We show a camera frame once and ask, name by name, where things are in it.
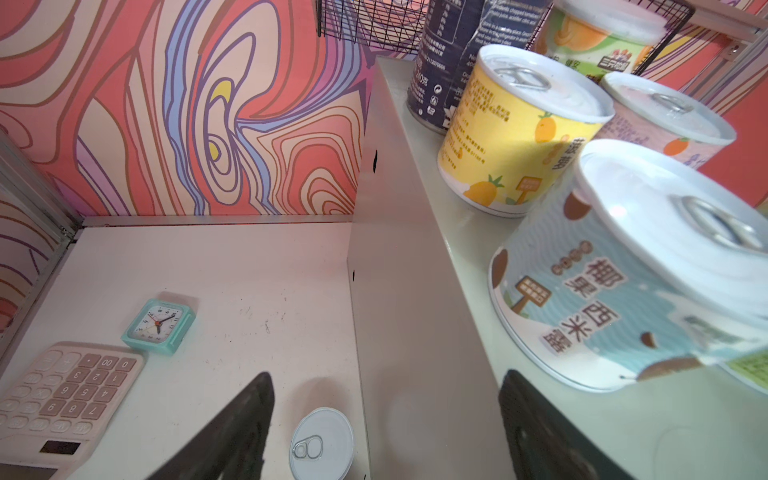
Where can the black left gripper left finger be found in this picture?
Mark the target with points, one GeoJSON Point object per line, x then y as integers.
{"type": "Point", "coordinates": [231, 445]}

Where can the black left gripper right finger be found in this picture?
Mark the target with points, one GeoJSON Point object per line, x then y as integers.
{"type": "Point", "coordinates": [542, 442]}

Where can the white labelled tin can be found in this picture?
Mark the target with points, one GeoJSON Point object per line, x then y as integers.
{"type": "Point", "coordinates": [633, 266]}

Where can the yellow labelled tin can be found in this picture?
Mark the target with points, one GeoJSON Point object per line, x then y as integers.
{"type": "Point", "coordinates": [521, 122]}

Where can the pink labelled tin can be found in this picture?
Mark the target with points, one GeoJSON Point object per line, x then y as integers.
{"type": "Point", "coordinates": [664, 120]}

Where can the green orange labelled can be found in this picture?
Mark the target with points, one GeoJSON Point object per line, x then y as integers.
{"type": "Point", "coordinates": [595, 37]}

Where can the blue labelled tin can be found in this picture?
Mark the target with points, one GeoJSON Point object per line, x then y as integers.
{"type": "Point", "coordinates": [454, 32]}

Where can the yellow green tin can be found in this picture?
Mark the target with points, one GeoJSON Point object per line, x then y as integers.
{"type": "Point", "coordinates": [752, 370]}

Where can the pale tin can by cabinet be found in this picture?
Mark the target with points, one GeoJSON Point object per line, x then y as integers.
{"type": "Point", "coordinates": [322, 446]}

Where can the mint green alarm clock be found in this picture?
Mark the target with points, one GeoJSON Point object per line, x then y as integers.
{"type": "Point", "coordinates": [159, 327]}

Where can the grey metal cabinet box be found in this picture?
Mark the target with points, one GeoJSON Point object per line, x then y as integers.
{"type": "Point", "coordinates": [433, 353]}

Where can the pink desk calculator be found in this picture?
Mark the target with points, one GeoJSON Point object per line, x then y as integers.
{"type": "Point", "coordinates": [56, 413]}

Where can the aluminium frame post left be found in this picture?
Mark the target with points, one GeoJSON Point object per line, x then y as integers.
{"type": "Point", "coordinates": [41, 201]}

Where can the black wire basket back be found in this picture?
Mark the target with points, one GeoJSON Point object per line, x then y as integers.
{"type": "Point", "coordinates": [397, 26]}

